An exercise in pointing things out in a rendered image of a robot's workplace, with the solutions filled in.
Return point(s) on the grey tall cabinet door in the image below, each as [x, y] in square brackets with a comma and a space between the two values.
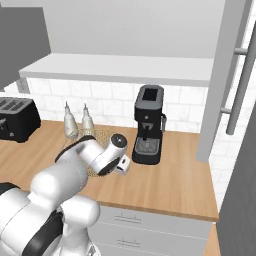
[218, 80]

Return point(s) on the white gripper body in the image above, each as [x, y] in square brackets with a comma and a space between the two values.
[122, 170]

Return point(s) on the white wall cabinet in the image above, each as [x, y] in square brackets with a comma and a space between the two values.
[126, 40]

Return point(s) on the pale glass dispenser bottle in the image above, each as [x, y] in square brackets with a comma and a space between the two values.
[87, 122]
[70, 124]

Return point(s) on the woven wicker basket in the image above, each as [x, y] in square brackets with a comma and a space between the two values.
[103, 136]

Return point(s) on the dark grey fridge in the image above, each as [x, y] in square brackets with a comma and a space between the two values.
[240, 200]

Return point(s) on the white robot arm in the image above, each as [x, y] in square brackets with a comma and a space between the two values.
[56, 186]

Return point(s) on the black coffee machine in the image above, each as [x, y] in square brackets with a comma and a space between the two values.
[148, 130]

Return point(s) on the white wall socket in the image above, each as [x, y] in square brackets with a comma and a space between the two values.
[22, 85]

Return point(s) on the grey range hood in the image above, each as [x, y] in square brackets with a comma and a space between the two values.
[20, 43]

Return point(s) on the black toaster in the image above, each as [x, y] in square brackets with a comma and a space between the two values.
[16, 120]

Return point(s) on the white drawer front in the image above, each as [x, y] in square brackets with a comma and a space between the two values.
[153, 245]
[160, 220]

